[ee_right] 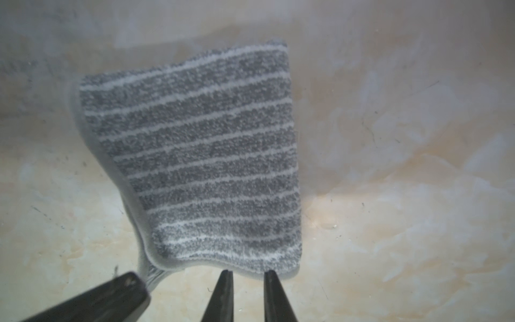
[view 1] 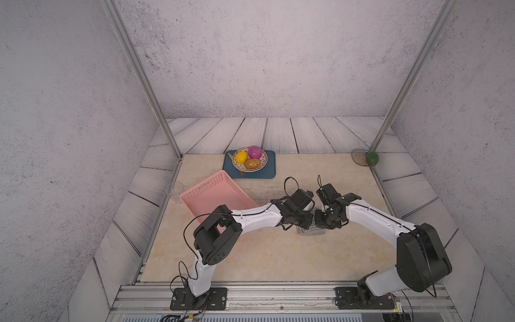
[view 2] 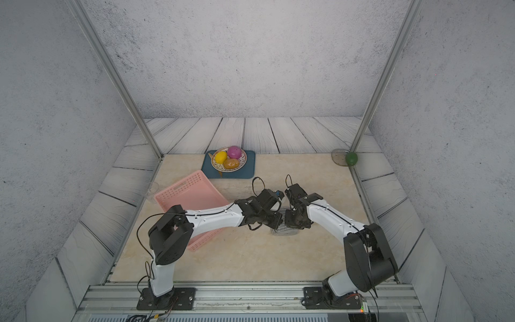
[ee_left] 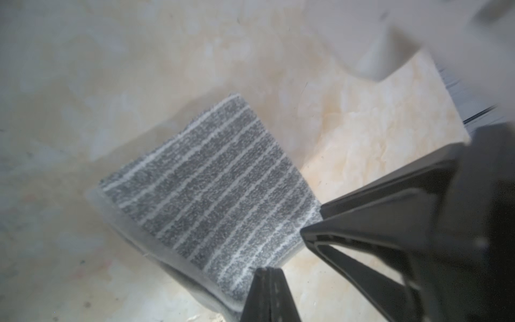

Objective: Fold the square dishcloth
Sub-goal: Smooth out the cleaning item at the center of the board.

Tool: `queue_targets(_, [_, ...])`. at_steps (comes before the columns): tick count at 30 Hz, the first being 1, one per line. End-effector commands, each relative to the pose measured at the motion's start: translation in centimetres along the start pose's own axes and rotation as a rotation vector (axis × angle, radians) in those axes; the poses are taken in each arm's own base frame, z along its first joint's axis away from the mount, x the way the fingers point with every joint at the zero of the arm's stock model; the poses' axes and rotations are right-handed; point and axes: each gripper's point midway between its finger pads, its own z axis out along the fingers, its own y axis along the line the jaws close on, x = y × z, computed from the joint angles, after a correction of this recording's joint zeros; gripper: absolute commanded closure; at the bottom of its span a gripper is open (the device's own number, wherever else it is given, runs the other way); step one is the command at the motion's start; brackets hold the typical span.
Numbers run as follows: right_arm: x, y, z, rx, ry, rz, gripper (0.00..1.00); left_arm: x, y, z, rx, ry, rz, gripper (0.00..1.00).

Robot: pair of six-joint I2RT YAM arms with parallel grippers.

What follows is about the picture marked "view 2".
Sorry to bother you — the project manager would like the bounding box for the grey striped square dishcloth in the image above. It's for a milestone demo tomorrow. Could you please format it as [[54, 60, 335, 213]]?
[[270, 208, 299, 237]]

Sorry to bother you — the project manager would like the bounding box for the pink plastic basket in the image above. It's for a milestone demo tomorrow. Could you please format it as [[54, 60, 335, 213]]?
[[154, 170, 231, 252]]

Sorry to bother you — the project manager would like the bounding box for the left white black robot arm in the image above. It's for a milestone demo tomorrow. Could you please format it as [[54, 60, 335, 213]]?
[[136, 197, 282, 311]]

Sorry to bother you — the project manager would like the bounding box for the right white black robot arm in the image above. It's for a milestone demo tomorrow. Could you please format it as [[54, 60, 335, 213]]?
[[284, 193, 398, 309]]

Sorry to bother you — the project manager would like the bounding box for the teal placemat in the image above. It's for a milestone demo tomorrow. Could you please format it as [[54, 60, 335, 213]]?
[[201, 146, 256, 179]]

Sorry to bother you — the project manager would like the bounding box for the patterned round plate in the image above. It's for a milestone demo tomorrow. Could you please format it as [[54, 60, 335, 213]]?
[[209, 146, 248, 173]]

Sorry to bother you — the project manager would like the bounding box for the brown potato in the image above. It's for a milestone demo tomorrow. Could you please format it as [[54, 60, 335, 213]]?
[[223, 158, 240, 170]]

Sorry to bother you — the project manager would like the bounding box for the magenta round fruit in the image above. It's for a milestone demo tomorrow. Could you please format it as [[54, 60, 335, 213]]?
[[227, 146, 243, 159]]

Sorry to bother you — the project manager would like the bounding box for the yellow lemon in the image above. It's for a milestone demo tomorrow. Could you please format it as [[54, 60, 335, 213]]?
[[213, 150, 227, 164]]

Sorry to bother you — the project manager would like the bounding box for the clear glass bowl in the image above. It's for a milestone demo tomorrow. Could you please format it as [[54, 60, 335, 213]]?
[[331, 149, 349, 166]]

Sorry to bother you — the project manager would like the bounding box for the green ball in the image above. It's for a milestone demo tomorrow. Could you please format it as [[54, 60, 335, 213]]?
[[345, 152, 359, 166]]

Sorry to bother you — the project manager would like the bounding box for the clear plastic cup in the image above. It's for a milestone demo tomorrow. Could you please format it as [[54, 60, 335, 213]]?
[[145, 182, 160, 203]]

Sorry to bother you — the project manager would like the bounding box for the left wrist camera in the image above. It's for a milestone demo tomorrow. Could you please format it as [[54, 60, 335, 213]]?
[[256, 189, 284, 211]]

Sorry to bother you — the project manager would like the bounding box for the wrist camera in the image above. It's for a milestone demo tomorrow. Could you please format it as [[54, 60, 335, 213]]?
[[256, 189, 284, 211], [285, 184, 308, 206]]

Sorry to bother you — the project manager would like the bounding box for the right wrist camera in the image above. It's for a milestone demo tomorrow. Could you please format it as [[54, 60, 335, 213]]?
[[285, 184, 308, 206]]

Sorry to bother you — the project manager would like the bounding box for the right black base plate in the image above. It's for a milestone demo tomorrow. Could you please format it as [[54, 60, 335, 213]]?
[[301, 287, 362, 310]]

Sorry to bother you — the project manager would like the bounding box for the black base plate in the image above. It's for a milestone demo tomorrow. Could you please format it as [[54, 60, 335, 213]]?
[[301, 287, 362, 310], [136, 287, 197, 311]]

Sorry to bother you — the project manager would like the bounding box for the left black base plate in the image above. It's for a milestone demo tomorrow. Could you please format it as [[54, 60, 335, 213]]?
[[136, 287, 197, 311]]

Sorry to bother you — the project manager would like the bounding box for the aluminium front rail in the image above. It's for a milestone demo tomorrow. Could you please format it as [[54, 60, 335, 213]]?
[[73, 281, 426, 321]]

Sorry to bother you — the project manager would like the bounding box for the right aluminium frame post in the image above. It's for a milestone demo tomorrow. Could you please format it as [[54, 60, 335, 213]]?
[[350, 0, 424, 152]]

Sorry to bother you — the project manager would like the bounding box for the aluminium frame post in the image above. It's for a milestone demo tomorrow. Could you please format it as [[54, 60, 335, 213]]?
[[350, 0, 424, 152], [66, 0, 164, 161]]

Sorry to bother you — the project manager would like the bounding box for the left aluminium frame post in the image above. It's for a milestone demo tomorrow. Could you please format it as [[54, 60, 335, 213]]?
[[66, 0, 164, 161]]

